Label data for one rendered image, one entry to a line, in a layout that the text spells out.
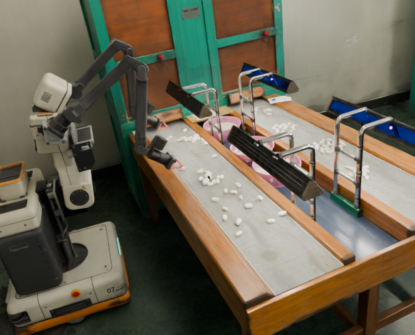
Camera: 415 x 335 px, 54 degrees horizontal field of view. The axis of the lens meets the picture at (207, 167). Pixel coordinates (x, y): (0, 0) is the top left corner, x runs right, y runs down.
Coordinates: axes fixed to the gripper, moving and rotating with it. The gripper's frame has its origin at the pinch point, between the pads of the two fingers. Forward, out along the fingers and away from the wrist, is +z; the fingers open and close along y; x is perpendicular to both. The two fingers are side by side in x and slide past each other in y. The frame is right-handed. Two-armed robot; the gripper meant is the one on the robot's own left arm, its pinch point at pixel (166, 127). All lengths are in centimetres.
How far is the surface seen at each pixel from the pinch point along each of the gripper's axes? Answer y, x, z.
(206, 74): 34, -42, 23
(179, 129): 19.3, 0.9, 17.9
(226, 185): -69, 4, 14
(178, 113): 28.1, -8.4, 14.9
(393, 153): -96, -53, 79
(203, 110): -45, -24, -6
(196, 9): 34, -77, -7
